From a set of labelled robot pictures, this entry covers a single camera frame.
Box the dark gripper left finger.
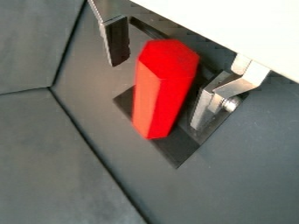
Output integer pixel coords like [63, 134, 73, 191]
[88, 0, 131, 67]

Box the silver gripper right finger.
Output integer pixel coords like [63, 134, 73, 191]
[191, 54, 269, 130]

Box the red hexagon prism block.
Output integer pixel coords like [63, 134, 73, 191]
[132, 39, 200, 139]

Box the black curved cradle holder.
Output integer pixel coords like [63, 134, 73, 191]
[112, 16, 249, 170]

